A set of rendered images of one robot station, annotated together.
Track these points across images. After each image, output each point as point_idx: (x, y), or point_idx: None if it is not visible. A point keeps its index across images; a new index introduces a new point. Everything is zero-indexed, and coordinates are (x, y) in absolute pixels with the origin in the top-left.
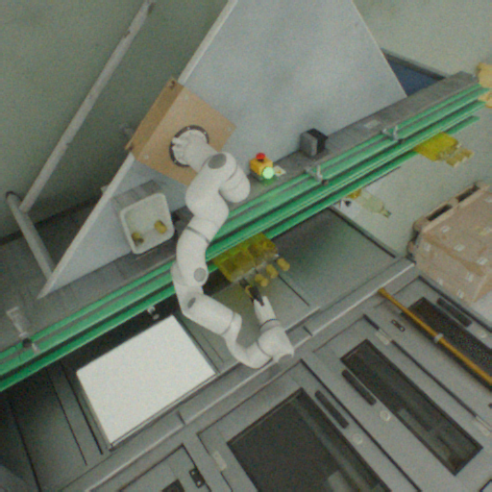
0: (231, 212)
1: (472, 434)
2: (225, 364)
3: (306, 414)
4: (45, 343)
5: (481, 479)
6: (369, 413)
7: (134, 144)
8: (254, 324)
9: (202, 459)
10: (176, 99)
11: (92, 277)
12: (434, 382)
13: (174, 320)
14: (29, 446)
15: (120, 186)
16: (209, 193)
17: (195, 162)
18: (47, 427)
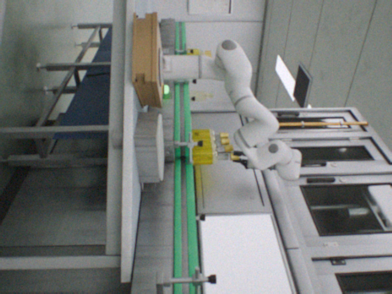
0: (176, 121)
1: (356, 144)
2: (266, 206)
3: (318, 192)
4: (193, 288)
5: (379, 154)
6: (332, 167)
7: (138, 74)
8: (243, 179)
9: (329, 251)
10: (157, 23)
11: (146, 225)
12: (324, 140)
13: (206, 217)
14: None
15: (134, 123)
16: (248, 62)
17: (190, 67)
18: None
